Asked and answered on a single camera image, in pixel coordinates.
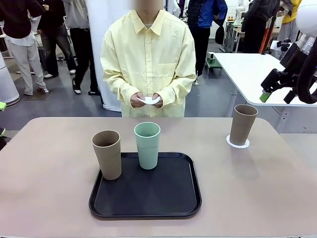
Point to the black plastic tray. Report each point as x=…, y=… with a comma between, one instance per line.
x=153, y=196

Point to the person in white coat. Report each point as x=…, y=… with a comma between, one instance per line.
x=173, y=8

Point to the small green rack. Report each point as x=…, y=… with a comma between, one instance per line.
x=214, y=64

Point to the white background table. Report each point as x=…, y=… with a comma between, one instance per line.
x=247, y=74

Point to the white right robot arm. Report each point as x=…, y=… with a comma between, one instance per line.
x=307, y=15

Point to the person's left hand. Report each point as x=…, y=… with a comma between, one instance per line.
x=160, y=101

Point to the orange and black pole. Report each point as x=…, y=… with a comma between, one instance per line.
x=266, y=37

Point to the person in maroon top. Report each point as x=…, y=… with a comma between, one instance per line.
x=19, y=19

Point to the person's left forearm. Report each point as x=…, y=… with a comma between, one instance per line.
x=175, y=91

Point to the person in dark coat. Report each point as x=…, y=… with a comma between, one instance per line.
x=257, y=24

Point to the person's right forearm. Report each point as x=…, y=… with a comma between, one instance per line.
x=119, y=90

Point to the person in blue jacket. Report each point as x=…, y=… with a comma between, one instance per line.
x=205, y=15

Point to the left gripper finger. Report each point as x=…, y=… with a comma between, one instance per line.
x=2, y=106
x=2, y=132

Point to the white standing panel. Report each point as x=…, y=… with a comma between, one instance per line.
x=96, y=49

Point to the person in grey top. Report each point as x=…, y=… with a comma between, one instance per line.
x=81, y=49

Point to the person in yellow top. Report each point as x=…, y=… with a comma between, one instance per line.
x=289, y=17

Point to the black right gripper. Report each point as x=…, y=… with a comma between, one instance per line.
x=293, y=57

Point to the mint green cup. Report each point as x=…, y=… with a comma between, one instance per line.
x=148, y=151

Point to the person's right hand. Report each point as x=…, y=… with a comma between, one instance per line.
x=136, y=101

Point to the black bag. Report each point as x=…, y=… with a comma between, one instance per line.
x=219, y=36

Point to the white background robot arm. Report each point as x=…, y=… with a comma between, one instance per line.
x=239, y=12

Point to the person in yellow shirt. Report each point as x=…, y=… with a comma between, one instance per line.
x=148, y=62

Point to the grey framed background desk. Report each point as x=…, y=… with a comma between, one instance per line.
x=235, y=29

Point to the brown cup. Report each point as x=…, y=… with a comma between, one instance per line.
x=241, y=129
x=109, y=158

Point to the person in black jacket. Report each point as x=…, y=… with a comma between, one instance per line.
x=57, y=37

